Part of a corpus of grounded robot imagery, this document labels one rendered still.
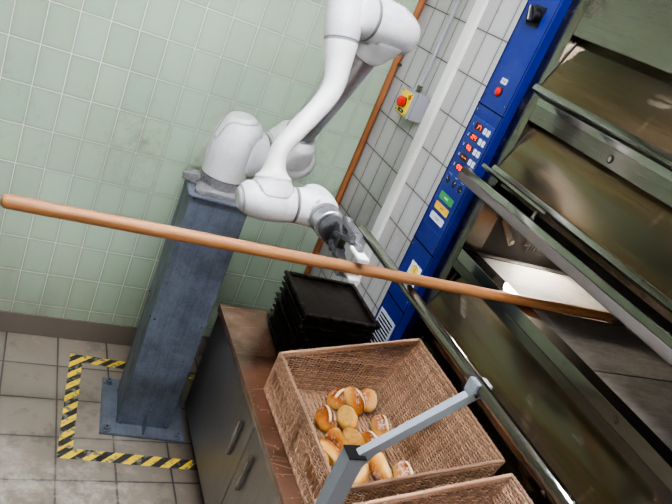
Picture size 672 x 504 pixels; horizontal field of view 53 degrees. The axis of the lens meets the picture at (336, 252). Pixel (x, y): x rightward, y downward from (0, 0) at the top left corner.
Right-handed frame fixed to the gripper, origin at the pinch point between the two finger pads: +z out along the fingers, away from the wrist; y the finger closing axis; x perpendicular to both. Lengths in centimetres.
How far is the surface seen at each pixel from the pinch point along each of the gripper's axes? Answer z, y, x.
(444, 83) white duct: -81, -39, -50
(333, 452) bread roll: 7, 55, -15
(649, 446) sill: 55, 2, -55
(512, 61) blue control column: -48, -56, -50
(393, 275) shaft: 1.4, -0.1, -10.6
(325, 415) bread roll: -10, 56, -18
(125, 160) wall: -121, 34, 42
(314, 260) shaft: 1.7, 0.1, 11.9
